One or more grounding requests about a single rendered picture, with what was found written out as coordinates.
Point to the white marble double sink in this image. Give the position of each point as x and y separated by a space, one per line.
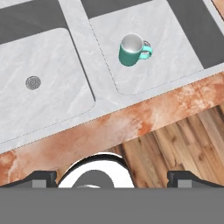
96 87

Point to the teal mug with white inside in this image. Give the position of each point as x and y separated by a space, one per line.
128 55

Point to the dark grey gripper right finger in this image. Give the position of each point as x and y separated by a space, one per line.
179 177

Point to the white round object, black rim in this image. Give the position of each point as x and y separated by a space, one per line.
116 173

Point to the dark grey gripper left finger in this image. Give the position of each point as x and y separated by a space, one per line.
43 177

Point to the round grey sink drain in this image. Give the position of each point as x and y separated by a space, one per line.
147 43
33 82

